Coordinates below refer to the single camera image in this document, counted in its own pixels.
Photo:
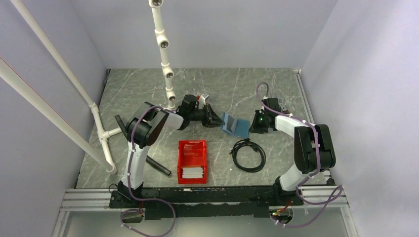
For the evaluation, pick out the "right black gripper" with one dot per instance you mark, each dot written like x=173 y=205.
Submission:
x=255 y=128

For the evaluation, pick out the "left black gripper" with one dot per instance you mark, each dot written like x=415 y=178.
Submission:
x=212 y=119

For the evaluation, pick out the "blue card holder wallet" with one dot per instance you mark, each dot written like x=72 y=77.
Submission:
x=235 y=127

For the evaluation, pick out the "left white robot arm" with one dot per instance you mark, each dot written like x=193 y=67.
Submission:
x=143 y=130

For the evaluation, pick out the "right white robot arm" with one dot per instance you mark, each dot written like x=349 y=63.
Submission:
x=313 y=147

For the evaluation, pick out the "white card stack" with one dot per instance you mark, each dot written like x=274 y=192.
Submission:
x=192 y=172

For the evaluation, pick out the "red plastic bin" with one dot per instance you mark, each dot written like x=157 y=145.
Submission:
x=192 y=153

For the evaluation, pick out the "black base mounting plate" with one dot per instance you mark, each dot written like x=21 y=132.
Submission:
x=255 y=201

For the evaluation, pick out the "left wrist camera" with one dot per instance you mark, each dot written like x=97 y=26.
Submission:
x=203 y=99

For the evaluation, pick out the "red handled adjustable wrench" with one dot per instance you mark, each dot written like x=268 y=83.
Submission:
x=281 y=103

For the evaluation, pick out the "white PVC pipe frame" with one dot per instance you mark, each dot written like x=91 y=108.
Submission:
x=48 y=46

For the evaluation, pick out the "aluminium rail frame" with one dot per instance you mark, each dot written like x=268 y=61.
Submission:
x=231 y=91

